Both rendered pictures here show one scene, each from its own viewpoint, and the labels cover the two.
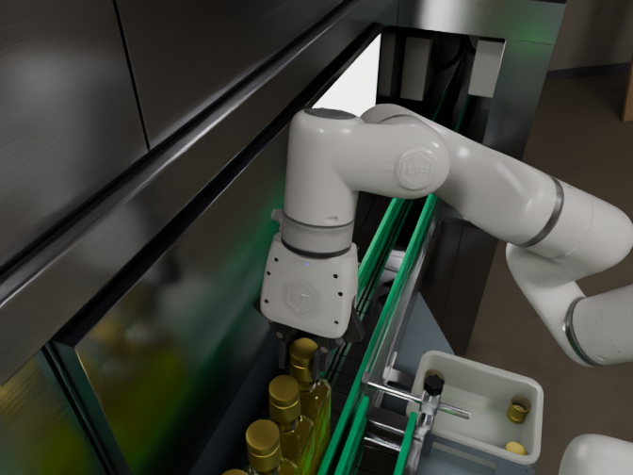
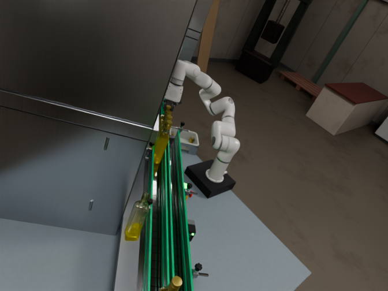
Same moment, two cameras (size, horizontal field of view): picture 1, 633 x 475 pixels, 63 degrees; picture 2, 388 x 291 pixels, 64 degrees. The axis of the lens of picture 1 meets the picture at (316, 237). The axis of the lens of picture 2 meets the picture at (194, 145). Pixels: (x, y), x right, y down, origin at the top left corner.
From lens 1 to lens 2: 139 cm
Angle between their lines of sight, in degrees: 33
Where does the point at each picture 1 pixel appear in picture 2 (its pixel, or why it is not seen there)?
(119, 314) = not seen: hidden behind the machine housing
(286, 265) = (171, 87)
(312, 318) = (174, 97)
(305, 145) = (181, 65)
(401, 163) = (194, 70)
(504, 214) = (204, 82)
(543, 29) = (191, 46)
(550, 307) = (206, 103)
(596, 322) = (215, 105)
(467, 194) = (197, 79)
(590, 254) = (215, 91)
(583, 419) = not seen: hidden behind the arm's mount
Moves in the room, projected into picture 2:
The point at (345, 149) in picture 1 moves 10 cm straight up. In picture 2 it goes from (186, 67) to (193, 50)
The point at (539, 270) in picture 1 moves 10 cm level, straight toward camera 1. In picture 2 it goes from (206, 95) to (205, 102)
